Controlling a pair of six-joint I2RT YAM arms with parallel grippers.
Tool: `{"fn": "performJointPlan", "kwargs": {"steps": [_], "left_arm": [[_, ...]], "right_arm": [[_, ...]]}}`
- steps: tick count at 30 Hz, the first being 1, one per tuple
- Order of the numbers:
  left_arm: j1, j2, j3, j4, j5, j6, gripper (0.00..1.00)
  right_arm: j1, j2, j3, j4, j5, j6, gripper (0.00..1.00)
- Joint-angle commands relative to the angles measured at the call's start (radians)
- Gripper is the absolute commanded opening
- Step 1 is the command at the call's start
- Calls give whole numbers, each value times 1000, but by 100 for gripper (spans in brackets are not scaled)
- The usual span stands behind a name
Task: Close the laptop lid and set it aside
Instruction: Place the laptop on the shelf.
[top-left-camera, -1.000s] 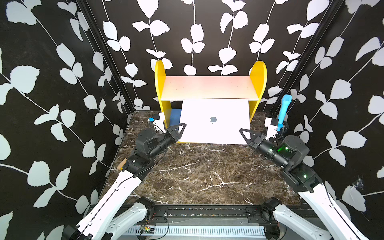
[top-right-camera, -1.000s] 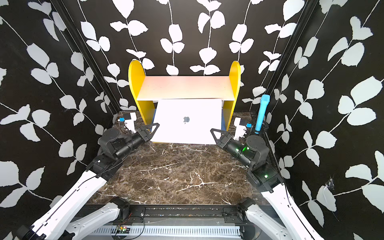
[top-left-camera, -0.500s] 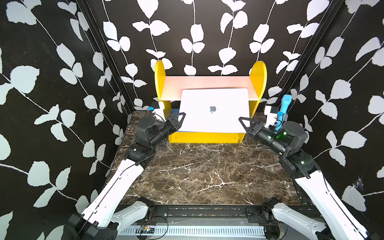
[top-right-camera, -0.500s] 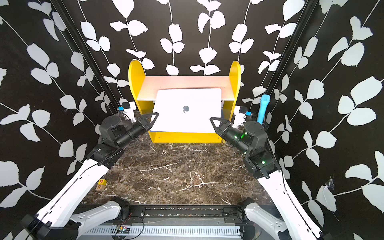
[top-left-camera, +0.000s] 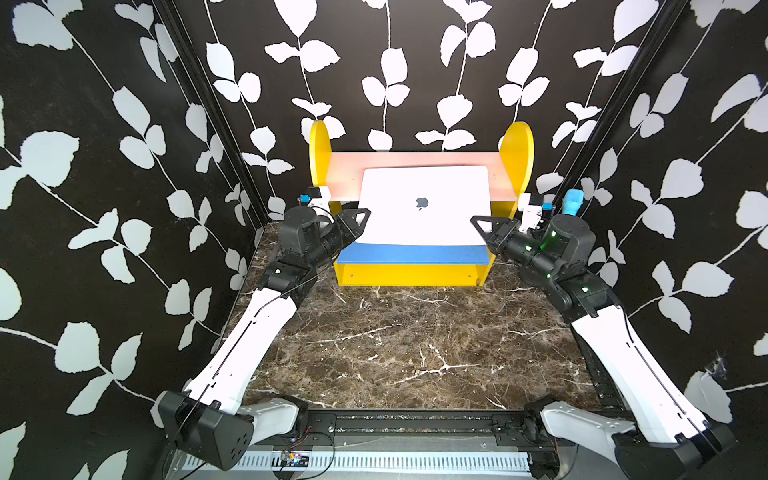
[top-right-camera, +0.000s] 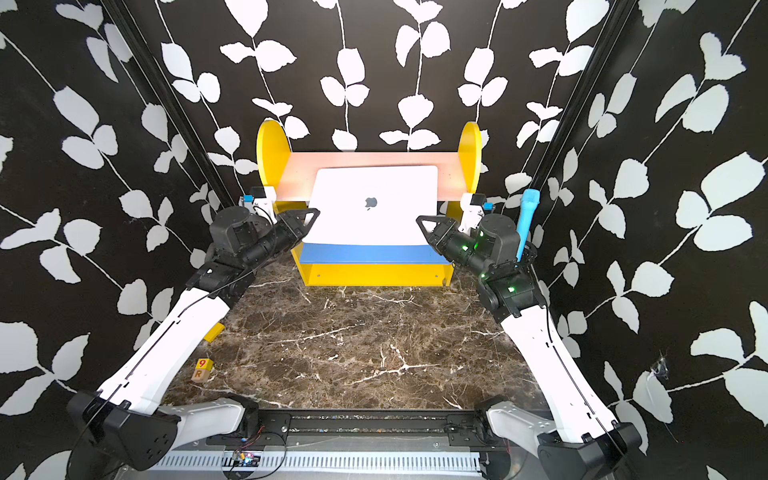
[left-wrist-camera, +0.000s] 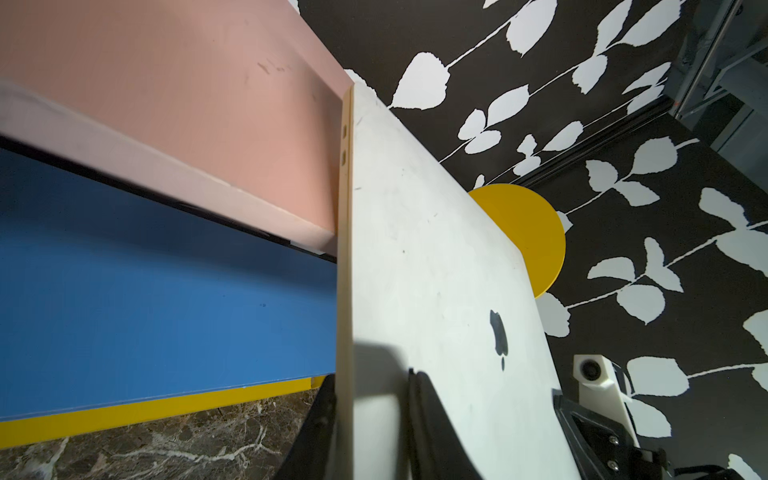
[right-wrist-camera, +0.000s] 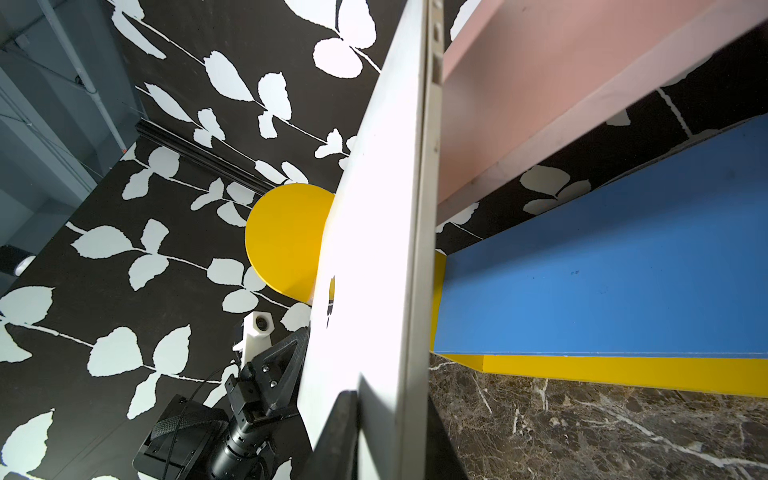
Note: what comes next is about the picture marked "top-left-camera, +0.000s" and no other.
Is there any silver laptop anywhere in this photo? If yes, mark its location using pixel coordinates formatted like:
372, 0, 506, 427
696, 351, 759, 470
359, 166, 491, 246

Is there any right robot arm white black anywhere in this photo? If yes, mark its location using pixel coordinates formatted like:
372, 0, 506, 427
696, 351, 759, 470
471, 214, 737, 479

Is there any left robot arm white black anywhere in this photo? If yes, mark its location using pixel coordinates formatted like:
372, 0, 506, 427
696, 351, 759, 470
156, 206, 371, 471

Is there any yellow shelf with coloured boards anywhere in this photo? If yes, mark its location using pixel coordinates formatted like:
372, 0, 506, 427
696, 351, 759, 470
309, 121, 534, 287

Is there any blue toy microphone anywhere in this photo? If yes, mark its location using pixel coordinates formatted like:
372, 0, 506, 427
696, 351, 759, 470
562, 189, 584, 216

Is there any small circuit board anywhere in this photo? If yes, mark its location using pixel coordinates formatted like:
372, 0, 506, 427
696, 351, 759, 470
275, 452, 310, 470

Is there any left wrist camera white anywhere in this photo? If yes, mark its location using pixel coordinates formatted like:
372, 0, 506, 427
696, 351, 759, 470
298, 186, 331, 210

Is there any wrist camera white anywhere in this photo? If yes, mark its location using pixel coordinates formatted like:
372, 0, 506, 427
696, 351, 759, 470
298, 186, 331, 210
517, 193, 553, 233

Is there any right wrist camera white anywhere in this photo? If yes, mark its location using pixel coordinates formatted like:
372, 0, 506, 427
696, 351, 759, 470
517, 193, 553, 233

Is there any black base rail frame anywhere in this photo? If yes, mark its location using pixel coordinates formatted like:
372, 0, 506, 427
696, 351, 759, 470
256, 403, 575, 450

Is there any perforated white rail strip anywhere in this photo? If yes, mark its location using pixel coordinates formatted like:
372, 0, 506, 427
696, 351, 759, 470
229, 450, 531, 477

